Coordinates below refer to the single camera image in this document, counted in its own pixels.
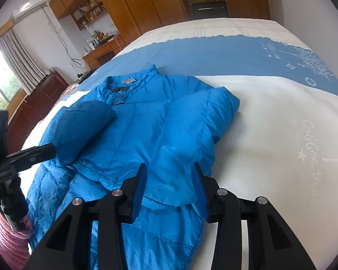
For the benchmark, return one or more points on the floral patterned cloth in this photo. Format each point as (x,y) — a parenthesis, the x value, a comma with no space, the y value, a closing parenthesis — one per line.
(70,91)

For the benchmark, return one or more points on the wooden bookshelf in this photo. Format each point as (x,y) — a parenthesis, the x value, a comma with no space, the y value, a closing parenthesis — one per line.
(90,9)

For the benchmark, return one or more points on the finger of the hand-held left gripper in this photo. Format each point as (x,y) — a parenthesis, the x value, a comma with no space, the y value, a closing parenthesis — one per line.
(36,153)

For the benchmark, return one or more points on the blue down jacket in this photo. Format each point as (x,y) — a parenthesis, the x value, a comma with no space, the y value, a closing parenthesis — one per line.
(146,135)

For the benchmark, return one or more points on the black television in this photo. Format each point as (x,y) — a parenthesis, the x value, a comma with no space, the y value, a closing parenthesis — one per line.
(209,9)

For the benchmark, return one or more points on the grey striped curtain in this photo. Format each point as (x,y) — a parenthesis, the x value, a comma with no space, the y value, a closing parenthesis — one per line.
(17,59)

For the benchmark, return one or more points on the wooden desk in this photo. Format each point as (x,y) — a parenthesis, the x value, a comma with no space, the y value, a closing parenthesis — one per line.
(101,52)

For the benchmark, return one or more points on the white air conditioner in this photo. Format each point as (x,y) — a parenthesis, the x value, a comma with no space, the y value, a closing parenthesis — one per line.
(28,5)

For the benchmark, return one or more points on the dark wooden cabinet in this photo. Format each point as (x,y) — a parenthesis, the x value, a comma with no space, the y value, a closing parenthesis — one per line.
(42,95)

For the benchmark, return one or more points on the window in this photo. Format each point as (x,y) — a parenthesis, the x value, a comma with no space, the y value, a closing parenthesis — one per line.
(1,84)

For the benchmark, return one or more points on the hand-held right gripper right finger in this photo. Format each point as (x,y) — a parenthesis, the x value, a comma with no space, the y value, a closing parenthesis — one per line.
(200,195)

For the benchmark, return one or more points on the wooden wardrobe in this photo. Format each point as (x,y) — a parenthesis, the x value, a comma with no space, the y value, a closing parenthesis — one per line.
(146,2)

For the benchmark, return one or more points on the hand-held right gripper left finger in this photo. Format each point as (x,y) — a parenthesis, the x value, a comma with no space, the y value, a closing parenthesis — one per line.
(137,194)

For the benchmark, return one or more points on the person's left hand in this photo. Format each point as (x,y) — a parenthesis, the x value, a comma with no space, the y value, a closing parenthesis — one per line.
(14,202)

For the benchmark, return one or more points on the bed with blue-white sheet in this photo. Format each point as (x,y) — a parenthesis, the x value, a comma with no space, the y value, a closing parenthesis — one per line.
(270,123)

